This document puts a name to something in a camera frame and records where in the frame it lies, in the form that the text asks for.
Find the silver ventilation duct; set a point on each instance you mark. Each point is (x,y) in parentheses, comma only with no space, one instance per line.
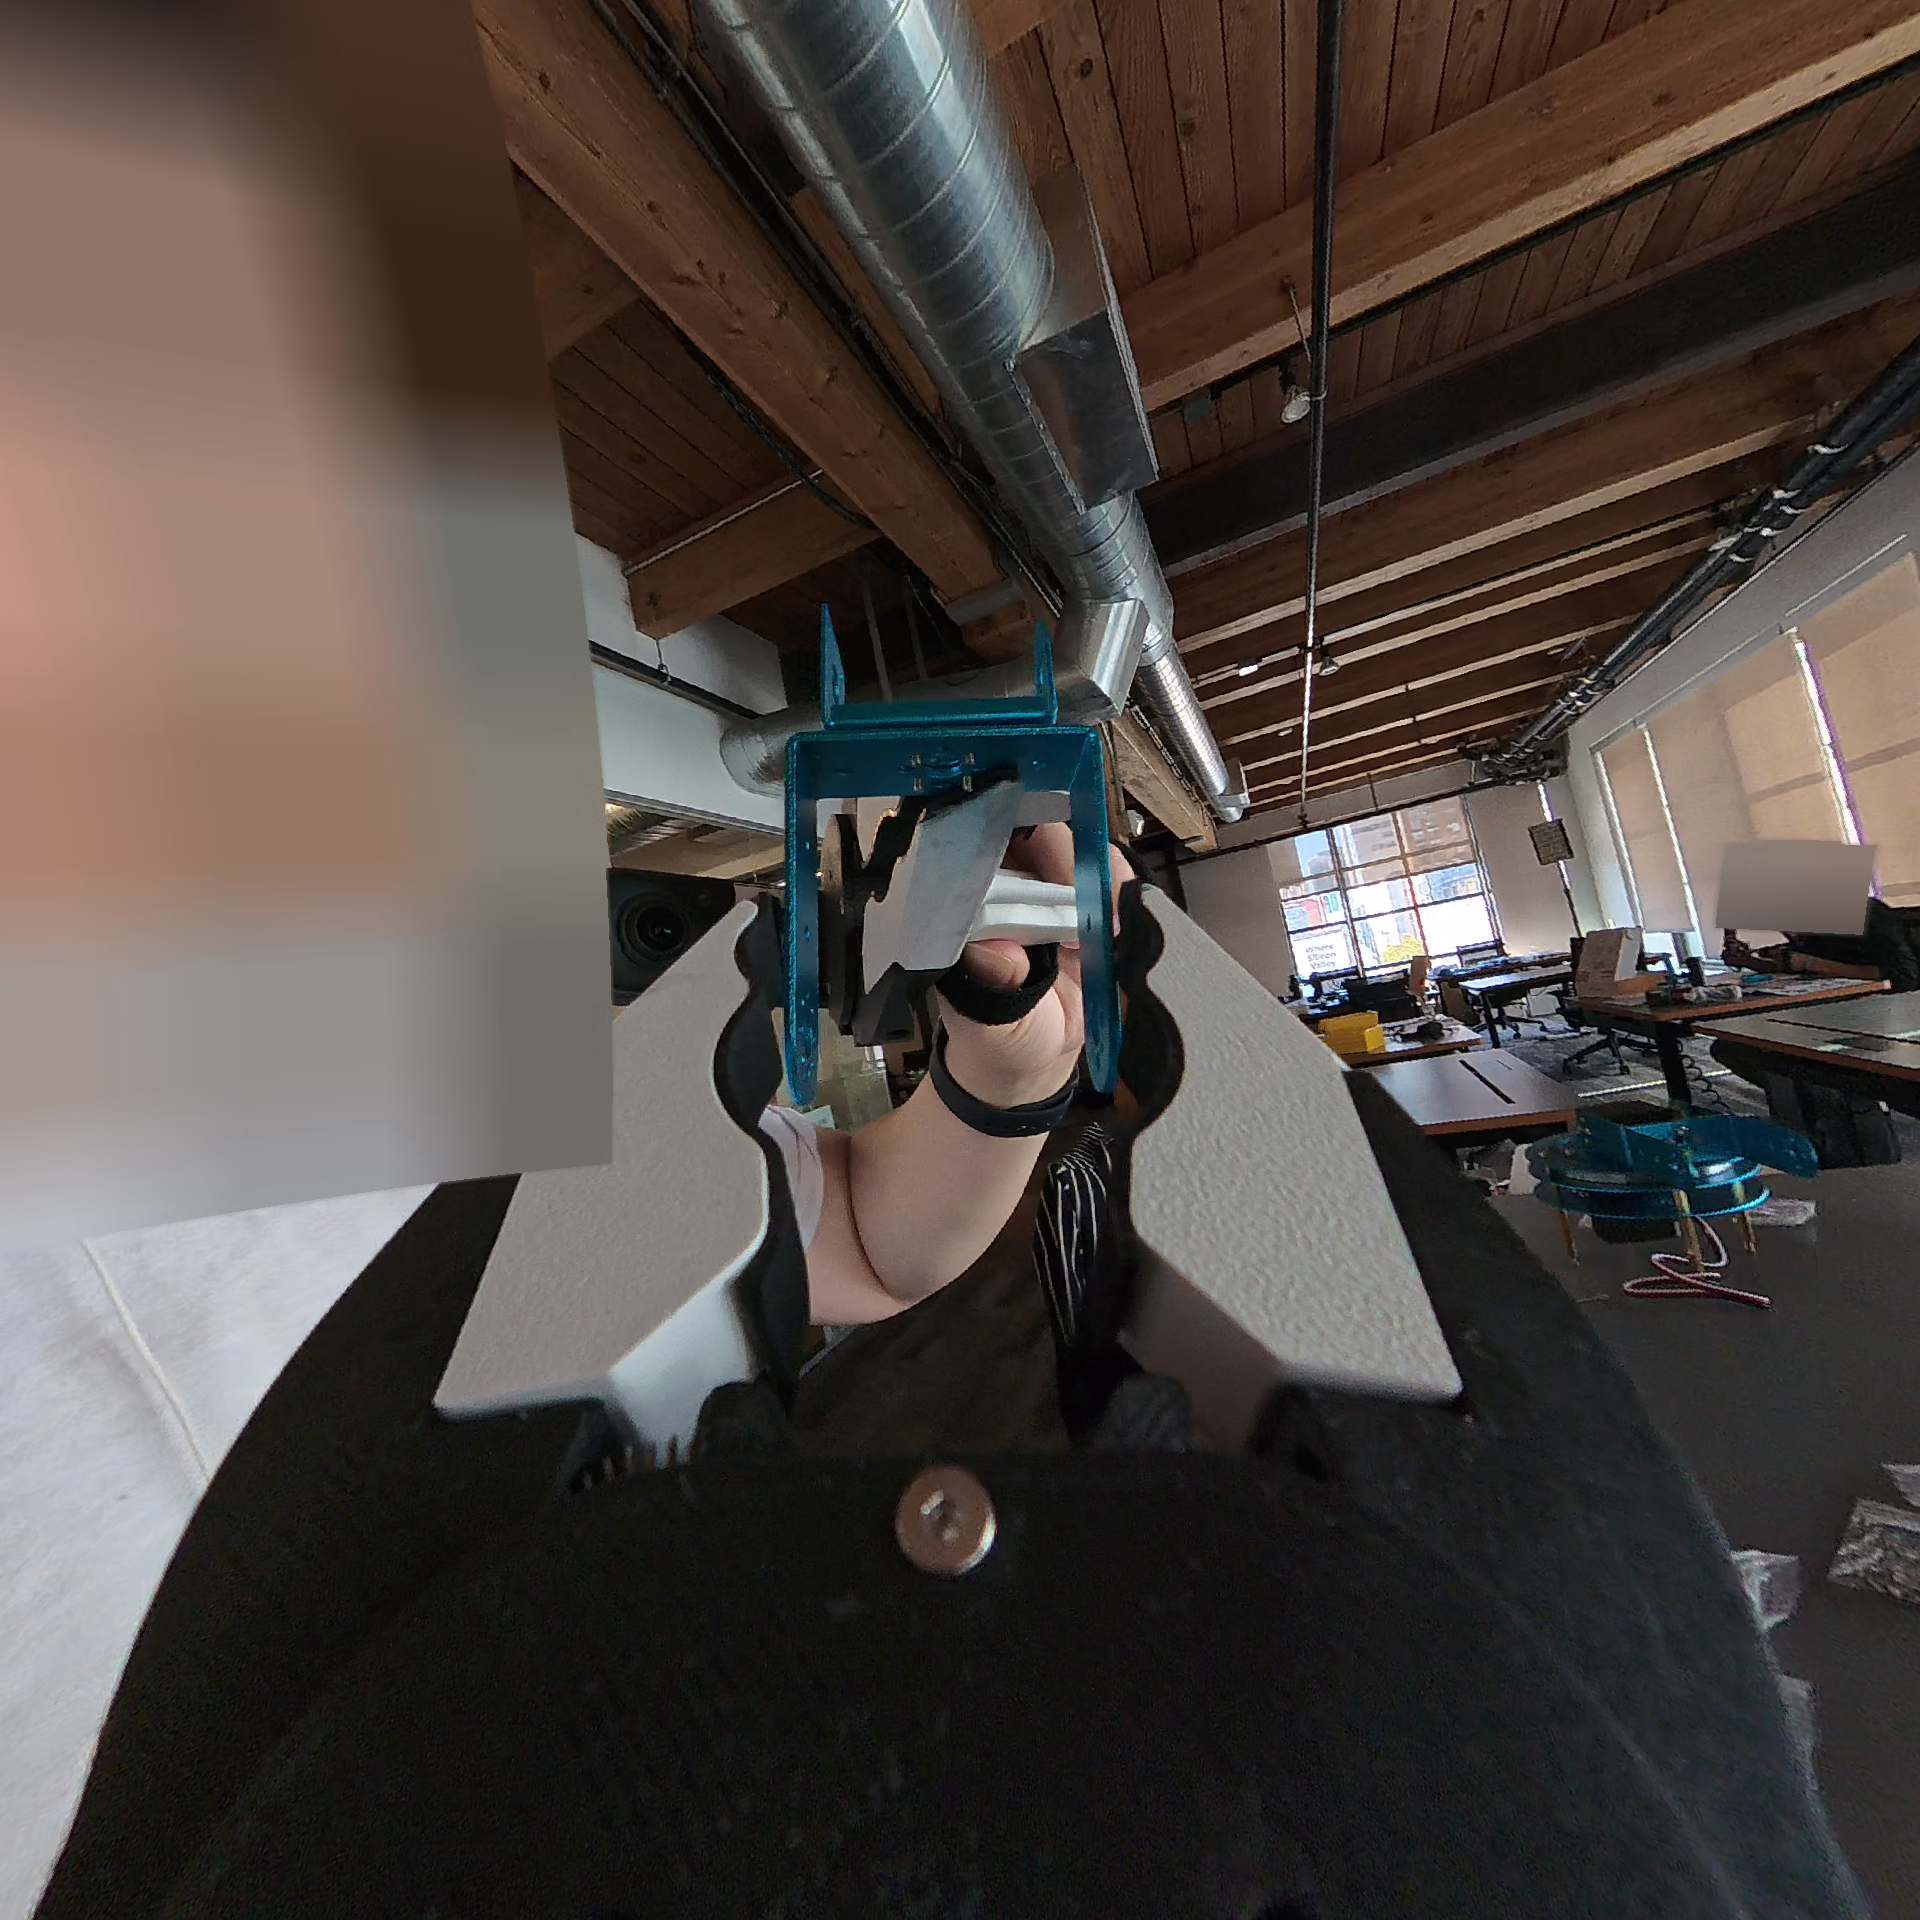
(931,224)

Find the brown office desk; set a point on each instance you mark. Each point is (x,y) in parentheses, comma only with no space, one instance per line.
(1478,1088)

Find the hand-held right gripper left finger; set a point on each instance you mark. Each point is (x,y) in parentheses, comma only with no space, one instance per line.
(630,1202)

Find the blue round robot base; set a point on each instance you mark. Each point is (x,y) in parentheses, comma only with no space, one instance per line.
(1665,1163)

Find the crinkled clear plastic bag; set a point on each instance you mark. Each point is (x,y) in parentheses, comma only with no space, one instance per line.
(1765,1590)
(1876,1549)

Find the black white striped cloth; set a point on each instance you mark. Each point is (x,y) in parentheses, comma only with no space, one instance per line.
(1078,1230)

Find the white shirt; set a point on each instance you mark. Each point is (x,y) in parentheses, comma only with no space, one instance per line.
(149,1426)

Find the beige roller blinds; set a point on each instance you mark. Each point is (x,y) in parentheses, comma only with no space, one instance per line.
(1725,765)

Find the large window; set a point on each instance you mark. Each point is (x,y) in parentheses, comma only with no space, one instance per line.
(1381,886)

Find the person's left forearm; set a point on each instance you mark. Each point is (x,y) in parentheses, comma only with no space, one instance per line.
(931,1214)

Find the yellow box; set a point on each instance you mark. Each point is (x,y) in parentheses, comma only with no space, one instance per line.
(1350,1037)

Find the bundle of black ceiling pipes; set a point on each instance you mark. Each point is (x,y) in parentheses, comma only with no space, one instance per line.
(1725,556)

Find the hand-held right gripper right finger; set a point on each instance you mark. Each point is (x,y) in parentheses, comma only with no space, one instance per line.
(1277,1202)

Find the cardboard box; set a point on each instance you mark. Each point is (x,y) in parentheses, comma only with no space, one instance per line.
(1618,962)

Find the black office chair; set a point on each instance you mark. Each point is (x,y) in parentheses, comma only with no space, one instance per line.
(1594,1047)

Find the long office desk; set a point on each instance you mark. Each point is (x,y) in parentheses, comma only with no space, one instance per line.
(1740,1010)

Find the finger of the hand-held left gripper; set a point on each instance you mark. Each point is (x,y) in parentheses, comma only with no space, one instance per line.
(945,886)

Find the grey desk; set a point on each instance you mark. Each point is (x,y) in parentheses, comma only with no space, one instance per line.
(1725,1426)

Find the blue metal bracket assembly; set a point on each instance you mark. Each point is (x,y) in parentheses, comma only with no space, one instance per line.
(811,886)

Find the black ceiling pipe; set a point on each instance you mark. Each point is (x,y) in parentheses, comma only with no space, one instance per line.
(1325,301)

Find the person's left hand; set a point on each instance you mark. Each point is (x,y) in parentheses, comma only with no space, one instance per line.
(1036,1051)

